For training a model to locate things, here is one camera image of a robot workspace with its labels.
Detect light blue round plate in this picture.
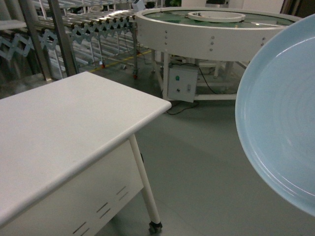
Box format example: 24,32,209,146
235,15,315,215

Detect white electrical control box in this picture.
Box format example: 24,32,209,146
168,64,199,103

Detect round white conveyor table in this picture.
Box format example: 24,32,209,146
135,7,299,101

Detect extendable roller conveyor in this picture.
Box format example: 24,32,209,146
0,0,141,78

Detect steel shelf post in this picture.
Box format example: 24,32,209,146
18,0,78,81

